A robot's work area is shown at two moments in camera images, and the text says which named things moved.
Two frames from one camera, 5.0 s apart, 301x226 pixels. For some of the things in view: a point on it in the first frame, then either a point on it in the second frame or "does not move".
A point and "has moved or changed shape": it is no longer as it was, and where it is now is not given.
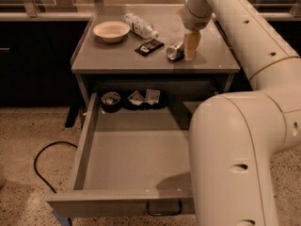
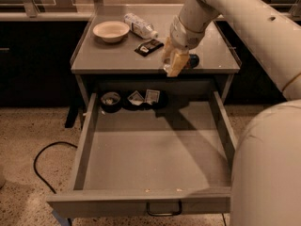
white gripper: [194, 19] -> [184, 38]
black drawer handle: [166, 213] does not move
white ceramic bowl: [112, 31] does not move
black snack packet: [148, 46] does not move
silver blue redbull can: [176, 51] has moved or changed shape
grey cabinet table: [148, 40] does not move
